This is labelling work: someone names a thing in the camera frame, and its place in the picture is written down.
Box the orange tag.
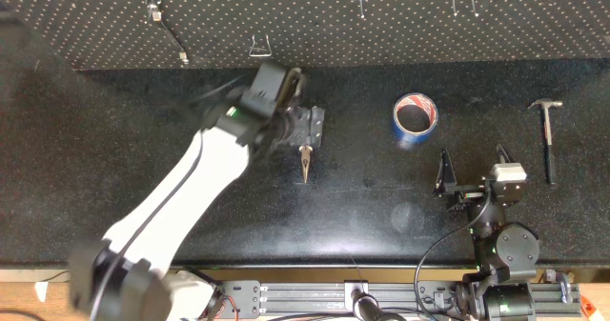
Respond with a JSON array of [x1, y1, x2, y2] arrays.
[[579, 295, 600, 321]]

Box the black cable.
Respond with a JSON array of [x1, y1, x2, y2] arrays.
[[413, 187, 494, 320], [188, 72, 256, 106]]

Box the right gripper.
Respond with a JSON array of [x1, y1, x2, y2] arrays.
[[432, 143, 513, 212]]

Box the hammer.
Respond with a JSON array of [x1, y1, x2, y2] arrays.
[[527, 97, 564, 189]]

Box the mounting rail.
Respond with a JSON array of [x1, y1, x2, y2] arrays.
[[209, 268, 583, 321]]

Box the roll of blue tape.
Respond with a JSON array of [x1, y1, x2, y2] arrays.
[[392, 91, 439, 146]]

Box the black and white pliers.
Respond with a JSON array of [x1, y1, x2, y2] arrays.
[[298, 144, 315, 185]]

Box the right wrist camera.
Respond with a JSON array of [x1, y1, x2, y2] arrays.
[[488, 162, 529, 206]]

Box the wrench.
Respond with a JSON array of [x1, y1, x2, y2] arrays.
[[146, 4, 191, 66]]

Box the black pegboard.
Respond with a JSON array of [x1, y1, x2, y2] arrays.
[[0, 0, 610, 72]]

